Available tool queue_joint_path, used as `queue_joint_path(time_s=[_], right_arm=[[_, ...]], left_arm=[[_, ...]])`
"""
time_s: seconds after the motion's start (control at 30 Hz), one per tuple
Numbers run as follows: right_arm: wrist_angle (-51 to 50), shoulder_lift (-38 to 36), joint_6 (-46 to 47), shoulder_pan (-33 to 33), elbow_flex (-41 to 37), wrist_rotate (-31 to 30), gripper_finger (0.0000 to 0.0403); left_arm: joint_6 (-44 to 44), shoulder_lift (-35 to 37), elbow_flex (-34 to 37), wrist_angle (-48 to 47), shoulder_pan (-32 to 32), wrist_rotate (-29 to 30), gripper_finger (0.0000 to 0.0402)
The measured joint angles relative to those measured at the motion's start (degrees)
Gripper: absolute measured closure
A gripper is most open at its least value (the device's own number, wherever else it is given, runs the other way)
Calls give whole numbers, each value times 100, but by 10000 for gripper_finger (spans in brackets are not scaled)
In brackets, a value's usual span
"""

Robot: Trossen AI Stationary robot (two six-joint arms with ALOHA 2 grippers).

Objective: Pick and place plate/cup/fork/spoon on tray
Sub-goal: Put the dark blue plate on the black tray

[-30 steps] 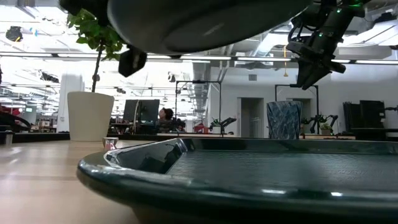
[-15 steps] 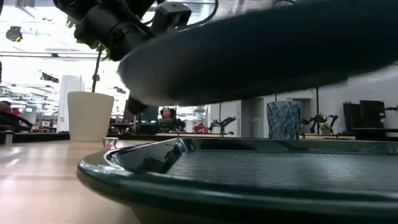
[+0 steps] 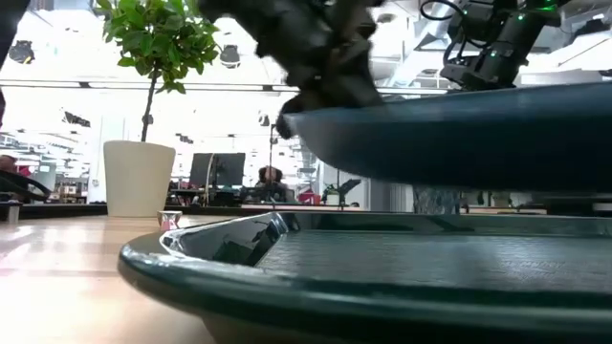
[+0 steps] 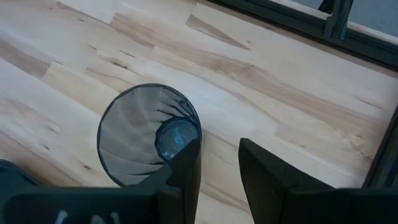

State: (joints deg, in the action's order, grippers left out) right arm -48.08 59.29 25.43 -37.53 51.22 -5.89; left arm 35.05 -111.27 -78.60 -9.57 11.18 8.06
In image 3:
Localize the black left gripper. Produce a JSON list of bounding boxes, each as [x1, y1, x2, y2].
[[198, 0, 386, 140]]

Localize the blue round plate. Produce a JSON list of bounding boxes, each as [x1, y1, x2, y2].
[[285, 81, 612, 193]]

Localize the dark green plastic tray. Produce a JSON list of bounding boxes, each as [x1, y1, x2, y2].
[[118, 211, 612, 344]]

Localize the black computer monitor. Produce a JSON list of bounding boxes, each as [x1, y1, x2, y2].
[[188, 152, 247, 188]]

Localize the black ceiling lamp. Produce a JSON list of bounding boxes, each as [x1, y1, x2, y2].
[[8, 39, 36, 65], [219, 44, 242, 69]]

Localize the green leafy plant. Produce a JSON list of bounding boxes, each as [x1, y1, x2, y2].
[[93, 0, 221, 143]]

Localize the white plant pot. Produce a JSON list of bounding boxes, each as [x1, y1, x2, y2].
[[102, 140, 177, 219]]

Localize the black chair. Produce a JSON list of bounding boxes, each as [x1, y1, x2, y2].
[[0, 170, 53, 203]]

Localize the black background robot frame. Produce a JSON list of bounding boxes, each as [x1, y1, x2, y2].
[[267, 122, 279, 168]]

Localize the black metal table frame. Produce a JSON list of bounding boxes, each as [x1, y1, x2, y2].
[[0, 203, 109, 222]]

